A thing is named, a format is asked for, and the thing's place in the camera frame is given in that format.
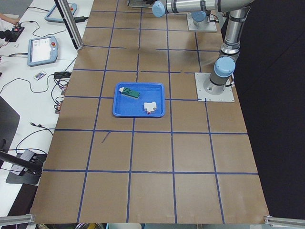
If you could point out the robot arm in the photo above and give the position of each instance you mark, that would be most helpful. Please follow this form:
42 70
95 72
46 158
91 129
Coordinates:
201 17
238 10

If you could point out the white circuit breaker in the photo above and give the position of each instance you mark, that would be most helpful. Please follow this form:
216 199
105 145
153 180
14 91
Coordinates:
150 108

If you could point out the blue plastic tray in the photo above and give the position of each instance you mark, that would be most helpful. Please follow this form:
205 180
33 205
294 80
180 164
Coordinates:
124 106

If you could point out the green relay module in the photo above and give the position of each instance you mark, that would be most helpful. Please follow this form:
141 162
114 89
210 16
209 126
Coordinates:
129 92

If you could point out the small remote control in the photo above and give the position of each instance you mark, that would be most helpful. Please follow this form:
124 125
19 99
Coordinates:
39 75

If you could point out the black power adapter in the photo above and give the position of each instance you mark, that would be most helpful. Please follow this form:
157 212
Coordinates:
80 19

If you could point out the near teach pendant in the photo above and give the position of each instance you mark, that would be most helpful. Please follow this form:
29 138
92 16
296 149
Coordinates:
42 51

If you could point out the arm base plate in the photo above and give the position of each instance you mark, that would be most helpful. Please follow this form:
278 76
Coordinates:
207 25
209 92

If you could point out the aluminium frame post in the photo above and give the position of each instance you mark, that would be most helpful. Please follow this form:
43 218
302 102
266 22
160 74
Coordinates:
70 23

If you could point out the black camera stand base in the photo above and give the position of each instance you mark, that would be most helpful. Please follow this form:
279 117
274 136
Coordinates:
26 167

